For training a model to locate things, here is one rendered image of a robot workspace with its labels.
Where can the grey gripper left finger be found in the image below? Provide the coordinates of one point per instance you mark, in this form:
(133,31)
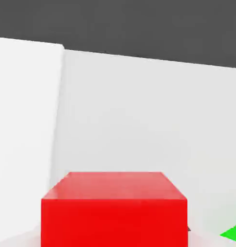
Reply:
(30,240)

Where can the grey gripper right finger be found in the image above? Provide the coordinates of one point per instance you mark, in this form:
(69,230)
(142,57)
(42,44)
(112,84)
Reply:
(193,241)

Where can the small red cube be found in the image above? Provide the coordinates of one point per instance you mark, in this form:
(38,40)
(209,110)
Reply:
(113,218)

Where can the small green cube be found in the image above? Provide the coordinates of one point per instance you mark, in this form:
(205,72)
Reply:
(234,233)

